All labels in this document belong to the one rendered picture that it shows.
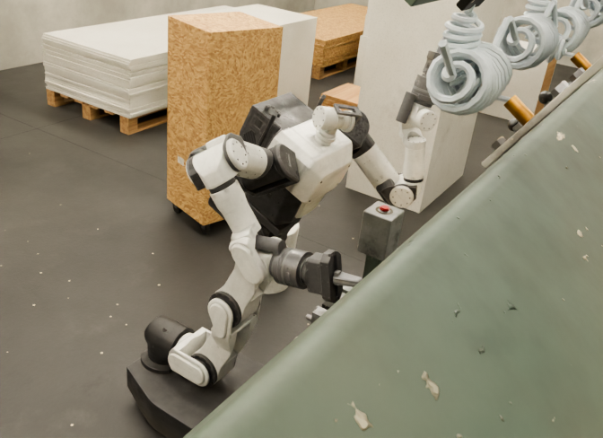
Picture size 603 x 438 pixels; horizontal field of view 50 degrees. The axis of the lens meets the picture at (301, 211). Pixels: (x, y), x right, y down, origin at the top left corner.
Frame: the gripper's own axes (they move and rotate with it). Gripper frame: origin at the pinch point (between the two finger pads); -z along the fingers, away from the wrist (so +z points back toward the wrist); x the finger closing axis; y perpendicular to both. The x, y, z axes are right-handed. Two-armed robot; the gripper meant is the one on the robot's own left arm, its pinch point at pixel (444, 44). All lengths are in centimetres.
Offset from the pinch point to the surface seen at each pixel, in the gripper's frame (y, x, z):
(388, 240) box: -14, -26, 73
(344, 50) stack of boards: -34, -567, 27
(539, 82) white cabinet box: -215, -438, -8
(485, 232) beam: 43, 184, 10
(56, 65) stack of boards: 217, -362, 109
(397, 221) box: -15, -30, 65
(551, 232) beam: 40, 182, 9
